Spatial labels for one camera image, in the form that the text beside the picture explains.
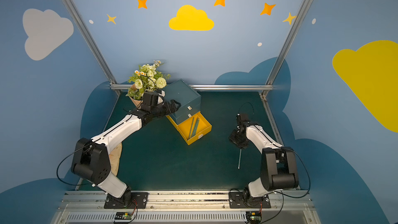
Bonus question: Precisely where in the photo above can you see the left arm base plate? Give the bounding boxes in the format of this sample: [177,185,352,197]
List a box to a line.
[104,191,148,209]

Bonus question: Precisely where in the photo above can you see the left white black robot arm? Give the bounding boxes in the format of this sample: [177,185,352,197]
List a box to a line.
[71,100,181,201]

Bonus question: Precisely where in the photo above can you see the right green circuit board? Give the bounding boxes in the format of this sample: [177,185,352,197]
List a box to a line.
[245,212,262,224]

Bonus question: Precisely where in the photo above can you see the left aluminium frame post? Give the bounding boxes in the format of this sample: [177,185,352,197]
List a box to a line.
[61,0,117,89]

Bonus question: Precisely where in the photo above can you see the yellow bottom drawer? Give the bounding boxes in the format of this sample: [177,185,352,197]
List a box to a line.
[167,112,212,145]

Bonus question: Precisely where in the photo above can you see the aluminium front rail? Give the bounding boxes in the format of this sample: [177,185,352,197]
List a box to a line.
[51,190,321,224]

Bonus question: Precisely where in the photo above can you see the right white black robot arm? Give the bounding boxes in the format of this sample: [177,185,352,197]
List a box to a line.
[229,124,299,198]

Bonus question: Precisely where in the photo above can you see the aluminium frame post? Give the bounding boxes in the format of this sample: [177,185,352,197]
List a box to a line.
[61,0,117,89]
[262,0,325,97]

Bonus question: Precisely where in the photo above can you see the green circuit board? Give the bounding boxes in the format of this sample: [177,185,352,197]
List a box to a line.
[245,212,262,224]
[114,212,134,223]

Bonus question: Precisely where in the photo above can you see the right aluminium frame post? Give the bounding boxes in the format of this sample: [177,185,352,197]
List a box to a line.
[262,0,325,97]

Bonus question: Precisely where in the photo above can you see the artificial green white flowers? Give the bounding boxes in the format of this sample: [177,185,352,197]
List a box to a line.
[128,60,171,89]

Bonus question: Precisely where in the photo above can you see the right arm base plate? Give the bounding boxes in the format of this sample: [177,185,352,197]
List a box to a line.
[228,191,271,209]

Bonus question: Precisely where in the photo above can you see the left green circuit board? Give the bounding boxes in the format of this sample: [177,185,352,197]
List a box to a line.
[114,212,134,223]

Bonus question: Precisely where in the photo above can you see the beige cloth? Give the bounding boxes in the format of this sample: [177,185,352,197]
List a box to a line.
[109,143,122,176]

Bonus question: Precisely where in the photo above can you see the teal drawer cabinet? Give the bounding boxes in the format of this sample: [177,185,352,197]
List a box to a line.
[162,79,202,125]

